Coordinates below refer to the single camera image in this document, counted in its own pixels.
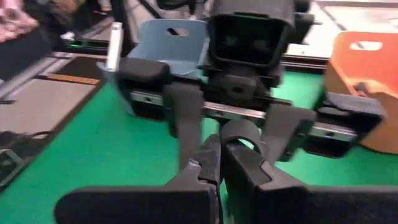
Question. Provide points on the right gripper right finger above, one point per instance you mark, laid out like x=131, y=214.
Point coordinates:
x=295, y=205

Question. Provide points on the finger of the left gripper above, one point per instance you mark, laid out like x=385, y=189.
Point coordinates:
x=186, y=118
x=289, y=130

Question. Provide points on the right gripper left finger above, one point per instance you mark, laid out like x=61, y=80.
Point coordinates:
x=140, y=205

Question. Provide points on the small black rubber band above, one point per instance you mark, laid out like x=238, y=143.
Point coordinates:
x=236, y=129

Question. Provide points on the green table mat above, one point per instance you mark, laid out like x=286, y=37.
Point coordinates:
x=93, y=149

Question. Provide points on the blue-grey plastic basket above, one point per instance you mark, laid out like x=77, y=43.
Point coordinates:
x=161, y=43

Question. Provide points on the orange plastic basket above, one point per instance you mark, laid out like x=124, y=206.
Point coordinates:
x=367, y=68

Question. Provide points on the person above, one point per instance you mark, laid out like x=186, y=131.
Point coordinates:
x=15, y=18

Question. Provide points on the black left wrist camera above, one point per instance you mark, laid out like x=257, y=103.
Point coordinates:
x=250, y=34

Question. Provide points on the silver bracket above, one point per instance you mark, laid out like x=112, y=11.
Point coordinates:
x=114, y=46

